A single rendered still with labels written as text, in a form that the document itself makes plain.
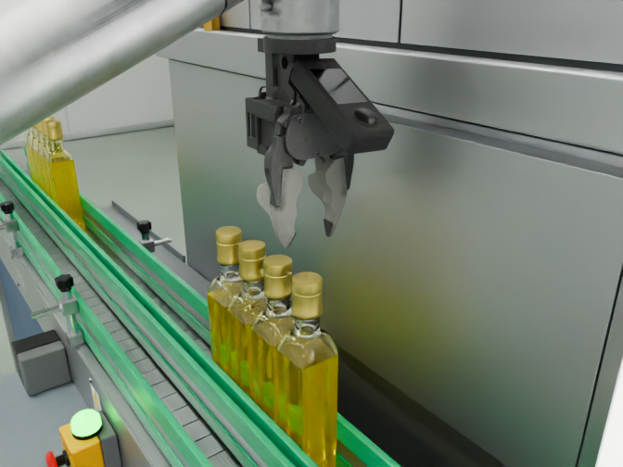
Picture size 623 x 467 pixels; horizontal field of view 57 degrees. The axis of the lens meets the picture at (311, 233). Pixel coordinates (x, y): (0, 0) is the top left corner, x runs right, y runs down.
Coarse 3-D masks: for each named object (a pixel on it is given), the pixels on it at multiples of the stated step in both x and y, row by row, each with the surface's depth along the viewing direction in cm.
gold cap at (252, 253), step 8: (248, 240) 73; (256, 240) 73; (240, 248) 71; (248, 248) 71; (256, 248) 71; (264, 248) 72; (240, 256) 72; (248, 256) 71; (256, 256) 71; (264, 256) 72; (240, 264) 72; (248, 264) 72; (256, 264) 72; (240, 272) 73; (248, 272) 72; (256, 272) 72; (248, 280) 72; (256, 280) 72
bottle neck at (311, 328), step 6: (318, 318) 65; (300, 324) 65; (306, 324) 65; (312, 324) 65; (318, 324) 66; (300, 330) 65; (306, 330) 65; (312, 330) 65; (318, 330) 66; (306, 336) 65
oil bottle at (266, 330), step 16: (256, 320) 71; (272, 320) 69; (288, 320) 69; (256, 336) 71; (272, 336) 68; (256, 352) 72; (272, 352) 69; (256, 368) 73; (272, 368) 70; (256, 384) 74; (272, 384) 71; (256, 400) 76; (272, 400) 72; (272, 416) 73
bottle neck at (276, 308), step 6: (270, 300) 69; (276, 300) 68; (282, 300) 69; (288, 300) 69; (270, 306) 69; (276, 306) 69; (282, 306) 69; (288, 306) 70; (270, 312) 70; (276, 312) 69; (282, 312) 69; (288, 312) 70
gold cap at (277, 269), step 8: (272, 256) 69; (280, 256) 69; (264, 264) 67; (272, 264) 67; (280, 264) 67; (288, 264) 67; (264, 272) 68; (272, 272) 67; (280, 272) 67; (288, 272) 68; (264, 280) 68; (272, 280) 67; (280, 280) 67; (288, 280) 68; (264, 288) 69; (272, 288) 68; (280, 288) 68; (288, 288) 68; (272, 296) 68; (280, 296) 68; (288, 296) 69
